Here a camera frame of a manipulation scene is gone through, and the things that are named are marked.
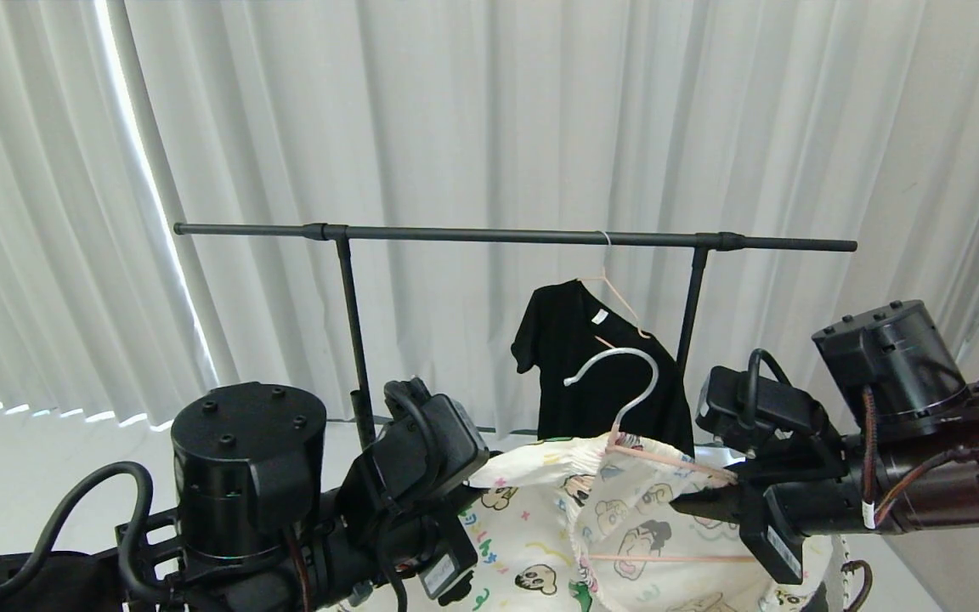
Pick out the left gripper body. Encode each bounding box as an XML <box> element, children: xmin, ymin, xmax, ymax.
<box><xmin>324</xmin><ymin>501</ymin><xmax>480</xmax><ymax>606</ymax></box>

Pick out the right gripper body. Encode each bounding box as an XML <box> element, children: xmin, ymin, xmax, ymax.
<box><xmin>736</xmin><ymin>480</ymin><xmax>873</xmax><ymax>586</ymax></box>

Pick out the cream printed garment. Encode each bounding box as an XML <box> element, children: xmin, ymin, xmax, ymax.
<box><xmin>320</xmin><ymin>433</ymin><xmax>835</xmax><ymax>612</ymax></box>

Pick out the pink clothes hanger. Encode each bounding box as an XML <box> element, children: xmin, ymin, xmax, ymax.
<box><xmin>563</xmin><ymin>347</ymin><xmax>758</xmax><ymax>566</ymax></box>
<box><xmin>579</xmin><ymin>231</ymin><xmax>652</xmax><ymax>349</ymax></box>

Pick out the black garment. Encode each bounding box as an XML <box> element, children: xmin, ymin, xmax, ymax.
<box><xmin>511</xmin><ymin>279</ymin><xmax>696</xmax><ymax>456</ymax></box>

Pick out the white laundry basket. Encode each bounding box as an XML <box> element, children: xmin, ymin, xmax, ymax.
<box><xmin>812</xmin><ymin>535</ymin><xmax>874</xmax><ymax>612</ymax></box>

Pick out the black clothes rack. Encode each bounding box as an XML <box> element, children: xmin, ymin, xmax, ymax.
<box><xmin>173</xmin><ymin>223</ymin><xmax>858</xmax><ymax>451</ymax></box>

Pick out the white curtain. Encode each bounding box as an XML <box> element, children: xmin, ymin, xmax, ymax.
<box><xmin>0</xmin><ymin>0</ymin><xmax>979</xmax><ymax>434</ymax></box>

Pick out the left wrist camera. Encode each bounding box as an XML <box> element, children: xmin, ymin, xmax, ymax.
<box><xmin>354</xmin><ymin>378</ymin><xmax>490</xmax><ymax>511</ymax></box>

